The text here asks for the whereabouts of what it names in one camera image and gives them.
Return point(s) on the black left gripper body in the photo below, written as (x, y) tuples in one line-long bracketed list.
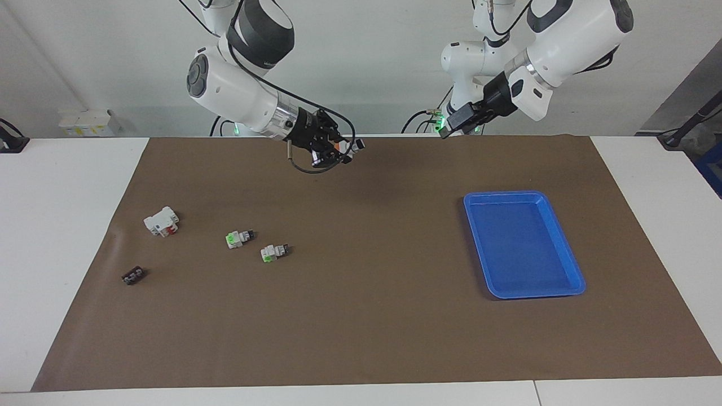
[(495, 98)]

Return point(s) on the white box with yellow labels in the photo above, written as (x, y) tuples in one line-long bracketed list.
[(89, 123)]

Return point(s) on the black clamp base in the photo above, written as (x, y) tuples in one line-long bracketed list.
[(11, 141)]

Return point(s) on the white circuit breaker red lever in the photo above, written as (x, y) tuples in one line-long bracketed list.
[(159, 221)]

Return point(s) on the blue plastic tray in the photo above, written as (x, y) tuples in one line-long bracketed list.
[(522, 248)]

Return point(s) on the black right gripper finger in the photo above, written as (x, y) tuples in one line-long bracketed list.
[(329, 125), (327, 159)]

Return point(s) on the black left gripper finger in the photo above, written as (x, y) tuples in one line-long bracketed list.
[(459, 131), (465, 115)]

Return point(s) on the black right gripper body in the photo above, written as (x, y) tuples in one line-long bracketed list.
[(300, 128)]

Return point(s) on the blue crate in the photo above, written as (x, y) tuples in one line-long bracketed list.
[(712, 169)]

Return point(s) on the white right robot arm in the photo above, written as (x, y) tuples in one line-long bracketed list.
[(237, 84)]

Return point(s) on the selector switch with orange block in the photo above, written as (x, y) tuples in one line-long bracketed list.
[(348, 150)]

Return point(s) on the black stand pole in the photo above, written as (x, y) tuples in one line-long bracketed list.
[(691, 121)]

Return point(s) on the brown table mat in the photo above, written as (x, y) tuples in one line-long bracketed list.
[(361, 316)]

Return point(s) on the selector switch with white block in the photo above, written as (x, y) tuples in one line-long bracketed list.
[(272, 253)]

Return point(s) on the selector switch with green block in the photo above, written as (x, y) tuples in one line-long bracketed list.
[(237, 239)]

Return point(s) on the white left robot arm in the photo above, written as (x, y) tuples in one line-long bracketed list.
[(569, 39)]

